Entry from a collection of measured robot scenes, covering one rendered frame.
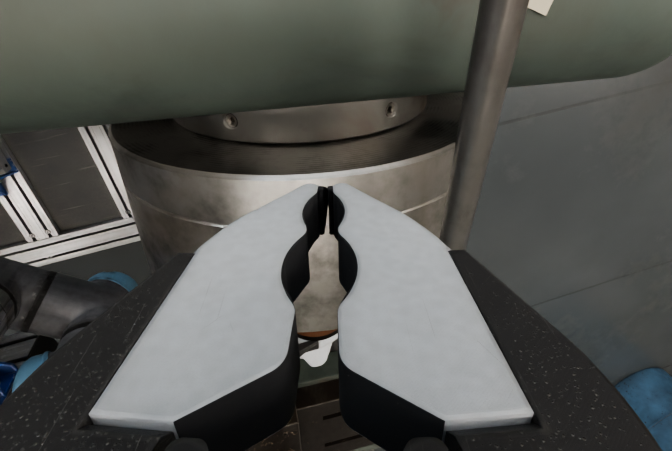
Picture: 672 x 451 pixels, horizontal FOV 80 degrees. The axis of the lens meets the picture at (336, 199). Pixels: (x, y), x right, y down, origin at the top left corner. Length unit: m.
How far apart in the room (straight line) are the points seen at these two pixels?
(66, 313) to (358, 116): 0.44
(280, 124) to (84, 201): 1.21
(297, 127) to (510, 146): 1.73
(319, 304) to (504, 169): 1.76
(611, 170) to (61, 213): 2.35
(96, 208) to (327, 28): 1.31
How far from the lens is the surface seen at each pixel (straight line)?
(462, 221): 0.17
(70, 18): 0.19
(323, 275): 0.27
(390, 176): 0.24
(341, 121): 0.27
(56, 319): 0.60
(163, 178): 0.27
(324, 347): 0.52
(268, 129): 0.27
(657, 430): 3.90
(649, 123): 2.47
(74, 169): 1.41
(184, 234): 0.28
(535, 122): 1.99
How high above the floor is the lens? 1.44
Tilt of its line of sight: 58 degrees down
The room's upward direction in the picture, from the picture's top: 152 degrees clockwise
